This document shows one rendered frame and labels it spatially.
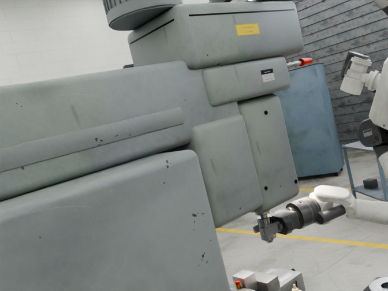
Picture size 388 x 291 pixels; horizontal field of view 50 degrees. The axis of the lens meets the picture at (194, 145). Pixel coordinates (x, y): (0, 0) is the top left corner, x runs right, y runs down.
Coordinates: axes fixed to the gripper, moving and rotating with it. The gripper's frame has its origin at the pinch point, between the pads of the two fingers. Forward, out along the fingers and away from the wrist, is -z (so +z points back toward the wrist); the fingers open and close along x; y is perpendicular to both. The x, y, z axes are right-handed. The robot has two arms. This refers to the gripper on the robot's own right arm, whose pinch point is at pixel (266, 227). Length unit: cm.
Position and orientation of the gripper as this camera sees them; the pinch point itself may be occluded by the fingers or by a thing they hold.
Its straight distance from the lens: 133.2
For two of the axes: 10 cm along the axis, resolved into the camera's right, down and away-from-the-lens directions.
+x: 4.2, -0.3, -9.1
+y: 2.5, 9.7, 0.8
